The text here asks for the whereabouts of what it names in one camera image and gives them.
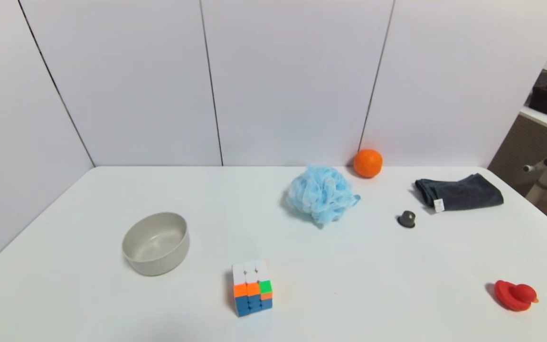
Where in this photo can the light blue bath loofah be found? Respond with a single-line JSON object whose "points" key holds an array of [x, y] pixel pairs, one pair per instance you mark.
{"points": [[321, 192]]}

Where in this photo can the dark grey folded towel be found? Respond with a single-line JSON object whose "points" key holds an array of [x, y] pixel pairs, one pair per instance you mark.
{"points": [[468, 192]]}

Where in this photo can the multicolour puzzle cube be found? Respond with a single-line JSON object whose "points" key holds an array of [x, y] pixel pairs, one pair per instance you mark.
{"points": [[252, 289]]}

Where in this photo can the red rubber duck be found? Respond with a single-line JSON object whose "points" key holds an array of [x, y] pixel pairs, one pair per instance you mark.
{"points": [[513, 297]]}

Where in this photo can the beige round bowl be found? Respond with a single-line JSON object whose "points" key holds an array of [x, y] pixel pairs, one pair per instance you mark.
{"points": [[155, 259]]}

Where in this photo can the orange fruit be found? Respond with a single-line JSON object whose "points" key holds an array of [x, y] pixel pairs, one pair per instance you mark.
{"points": [[367, 163]]}

